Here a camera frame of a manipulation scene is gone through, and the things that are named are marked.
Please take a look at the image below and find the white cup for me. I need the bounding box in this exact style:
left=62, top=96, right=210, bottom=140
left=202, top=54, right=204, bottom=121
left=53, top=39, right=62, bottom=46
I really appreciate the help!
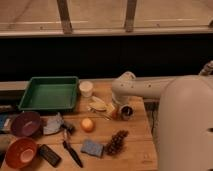
left=79, top=81, right=93, bottom=97

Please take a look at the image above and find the pine cone grape bunch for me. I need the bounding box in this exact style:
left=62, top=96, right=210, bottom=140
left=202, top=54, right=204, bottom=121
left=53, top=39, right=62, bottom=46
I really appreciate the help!
left=104, top=130, right=128, bottom=155

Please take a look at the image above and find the small metal can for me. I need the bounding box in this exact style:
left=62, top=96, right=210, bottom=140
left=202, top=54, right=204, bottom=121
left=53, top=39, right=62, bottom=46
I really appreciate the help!
left=121, top=105, right=134, bottom=121

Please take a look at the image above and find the purple bowl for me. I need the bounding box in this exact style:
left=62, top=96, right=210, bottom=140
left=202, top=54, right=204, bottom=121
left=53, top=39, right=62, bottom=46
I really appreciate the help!
left=10, top=111, right=42, bottom=137

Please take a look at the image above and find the small dark brush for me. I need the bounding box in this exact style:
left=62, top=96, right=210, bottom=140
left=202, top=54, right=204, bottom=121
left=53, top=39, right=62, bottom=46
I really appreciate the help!
left=62, top=122, right=75, bottom=134

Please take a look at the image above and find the metal fork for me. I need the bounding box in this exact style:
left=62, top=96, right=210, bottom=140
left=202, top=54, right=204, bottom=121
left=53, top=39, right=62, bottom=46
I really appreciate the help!
left=88, top=108, right=111, bottom=120

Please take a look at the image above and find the orange fruit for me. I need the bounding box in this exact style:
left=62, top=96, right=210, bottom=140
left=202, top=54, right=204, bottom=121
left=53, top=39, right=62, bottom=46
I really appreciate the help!
left=81, top=118, right=95, bottom=132

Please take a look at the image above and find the grey crumpled cloth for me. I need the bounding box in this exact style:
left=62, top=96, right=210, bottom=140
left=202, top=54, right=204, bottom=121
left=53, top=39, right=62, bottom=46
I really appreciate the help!
left=43, top=113, right=63, bottom=135

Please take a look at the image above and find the orange bowl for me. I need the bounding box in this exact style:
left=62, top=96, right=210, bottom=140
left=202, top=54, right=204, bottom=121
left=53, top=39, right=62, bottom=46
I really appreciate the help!
left=5, top=137, right=38, bottom=169

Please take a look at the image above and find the blue sponge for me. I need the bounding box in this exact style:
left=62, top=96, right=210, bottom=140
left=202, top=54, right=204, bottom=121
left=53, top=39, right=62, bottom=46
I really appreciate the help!
left=81, top=139, right=104, bottom=157

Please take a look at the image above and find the black rectangular block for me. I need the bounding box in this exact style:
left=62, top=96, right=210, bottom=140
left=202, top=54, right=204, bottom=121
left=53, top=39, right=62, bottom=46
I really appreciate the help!
left=38, top=144, right=61, bottom=167

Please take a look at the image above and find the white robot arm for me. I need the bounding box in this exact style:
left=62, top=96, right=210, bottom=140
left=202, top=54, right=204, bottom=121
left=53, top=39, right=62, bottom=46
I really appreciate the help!
left=111, top=72, right=213, bottom=171

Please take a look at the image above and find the black handled knife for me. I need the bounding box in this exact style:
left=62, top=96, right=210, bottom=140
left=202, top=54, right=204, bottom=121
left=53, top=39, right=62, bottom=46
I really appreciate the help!
left=62, top=130, right=83, bottom=168

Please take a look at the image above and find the green plastic tray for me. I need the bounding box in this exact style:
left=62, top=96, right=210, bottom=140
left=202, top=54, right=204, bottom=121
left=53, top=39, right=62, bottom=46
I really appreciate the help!
left=19, top=76, right=79, bottom=111

